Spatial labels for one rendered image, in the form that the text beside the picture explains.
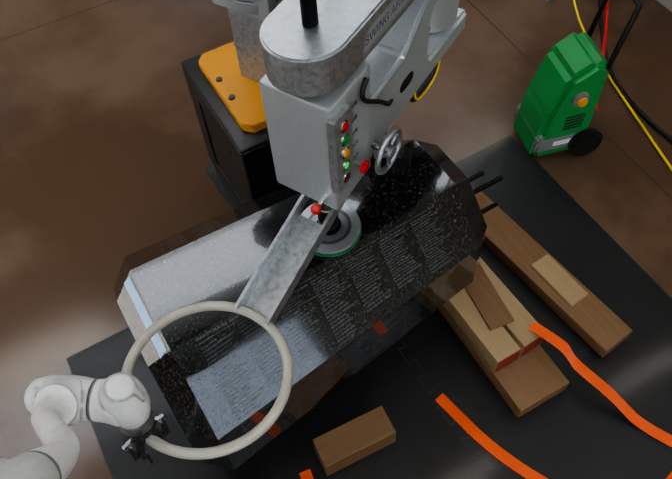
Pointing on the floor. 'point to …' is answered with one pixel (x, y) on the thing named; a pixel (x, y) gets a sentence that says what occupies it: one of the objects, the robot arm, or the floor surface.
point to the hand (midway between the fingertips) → (154, 449)
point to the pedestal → (230, 144)
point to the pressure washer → (569, 90)
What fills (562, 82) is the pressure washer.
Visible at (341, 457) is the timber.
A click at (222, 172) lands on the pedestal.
